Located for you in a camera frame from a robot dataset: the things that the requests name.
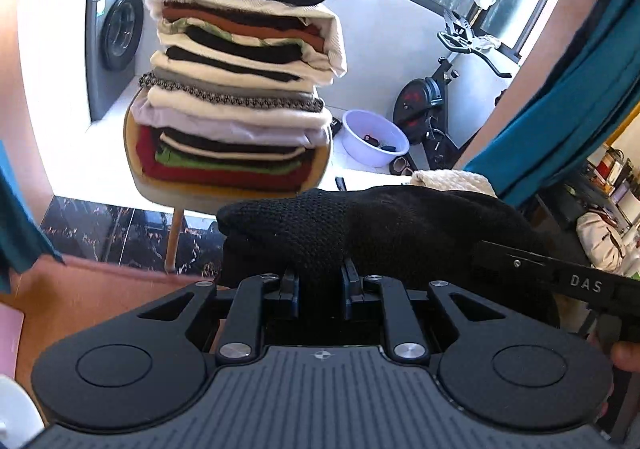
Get round wooden stool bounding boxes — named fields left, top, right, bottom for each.
left=122, top=89, right=334, bottom=275

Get lavender plastic basin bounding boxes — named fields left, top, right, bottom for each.
left=341, top=109, right=411, bottom=168

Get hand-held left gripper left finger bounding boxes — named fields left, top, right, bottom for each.
left=136, top=266, right=301, bottom=364

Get dark sunglasses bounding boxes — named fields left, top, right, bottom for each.
left=388, top=156, right=417, bottom=178

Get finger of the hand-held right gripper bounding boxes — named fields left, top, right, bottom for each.
left=473, top=239, right=554, bottom=286

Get stack of folded clothes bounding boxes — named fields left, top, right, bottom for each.
left=131, top=0, right=348, bottom=194

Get black exercise bike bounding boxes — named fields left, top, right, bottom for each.
left=392, top=11, right=519, bottom=174

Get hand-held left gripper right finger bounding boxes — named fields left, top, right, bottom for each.
left=341, top=259, right=507, bottom=364

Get person's right hand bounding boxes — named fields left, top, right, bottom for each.
left=611, top=341, right=640, bottom=374

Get white bag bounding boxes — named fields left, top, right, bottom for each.
left=576, top=210, right=627, bottom=276

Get cream knitted cloth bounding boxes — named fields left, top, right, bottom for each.
left=410, top=169, right=497, bottom=198

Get teal curtain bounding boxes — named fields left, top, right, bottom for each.
left=0, top=143, right=64, bottom=292
left=459, top=0, right=640, bottom=208

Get white cloth on handlebar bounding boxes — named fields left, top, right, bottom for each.
left=470, top=34, right=502, bottom=52

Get grey washing machine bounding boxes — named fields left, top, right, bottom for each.
left=85, top=0, right=146, bottom=122

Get black knit garment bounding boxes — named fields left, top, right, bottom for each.
left=215, top=185, right=561, bottom=330

